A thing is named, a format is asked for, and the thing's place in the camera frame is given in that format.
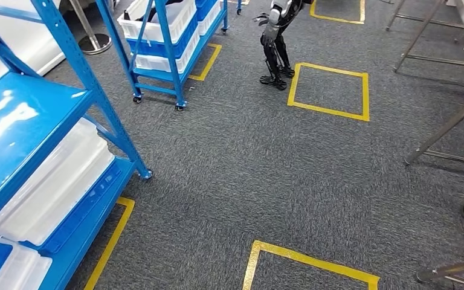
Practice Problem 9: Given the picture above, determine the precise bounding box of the yellow floor tape outline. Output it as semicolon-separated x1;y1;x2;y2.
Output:
242;240;381;290
309;0;366;25
286;62;371;123

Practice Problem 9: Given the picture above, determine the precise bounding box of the black legged robot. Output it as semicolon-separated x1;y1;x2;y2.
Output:
253;0;314;92

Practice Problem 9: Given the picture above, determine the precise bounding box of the blue plastic bin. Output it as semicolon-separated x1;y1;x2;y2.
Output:
127;13;199;60
195;0;218;22

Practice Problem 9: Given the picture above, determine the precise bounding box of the white car with red stripe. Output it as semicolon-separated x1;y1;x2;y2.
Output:
0;0;115;97

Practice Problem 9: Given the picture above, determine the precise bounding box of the black plastic part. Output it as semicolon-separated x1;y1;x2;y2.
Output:
123;0;185;23

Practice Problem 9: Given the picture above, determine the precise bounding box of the chrome stanchion post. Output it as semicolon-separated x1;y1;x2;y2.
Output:
68;0;113;56

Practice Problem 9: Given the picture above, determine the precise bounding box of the steel frame table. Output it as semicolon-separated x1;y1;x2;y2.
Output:
385;0;464;168

